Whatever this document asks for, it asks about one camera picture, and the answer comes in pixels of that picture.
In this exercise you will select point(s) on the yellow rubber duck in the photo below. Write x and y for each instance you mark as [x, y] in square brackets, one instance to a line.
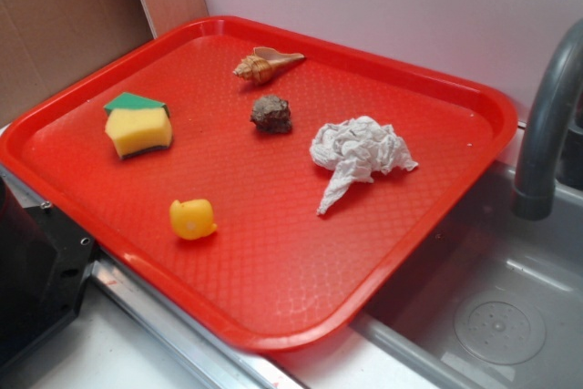
[192, 219]

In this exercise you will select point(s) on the red plastic tray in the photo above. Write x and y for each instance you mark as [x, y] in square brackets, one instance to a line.
[275, 275]

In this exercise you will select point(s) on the brown rock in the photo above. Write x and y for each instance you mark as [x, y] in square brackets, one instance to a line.
[271, 114]

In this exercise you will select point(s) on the crumpled white paper towel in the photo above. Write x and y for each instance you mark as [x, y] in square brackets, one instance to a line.
[353, 151]

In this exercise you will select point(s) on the tan spiral seashell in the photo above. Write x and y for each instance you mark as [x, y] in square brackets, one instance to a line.
[264, 64]

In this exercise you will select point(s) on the yellow green sponge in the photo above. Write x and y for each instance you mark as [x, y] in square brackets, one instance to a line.
[137, 124]

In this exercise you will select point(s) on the grey sink basin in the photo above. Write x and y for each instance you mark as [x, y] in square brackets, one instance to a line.
[487, 301]

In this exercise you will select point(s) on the black box with screws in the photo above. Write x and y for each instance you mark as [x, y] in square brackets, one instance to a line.
[46, 259]

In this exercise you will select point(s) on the brown cardboard sheet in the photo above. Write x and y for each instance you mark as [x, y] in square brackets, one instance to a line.
[47, 45]

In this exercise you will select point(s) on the grey faucet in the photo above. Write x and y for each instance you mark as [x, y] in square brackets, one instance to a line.
[551, 149]

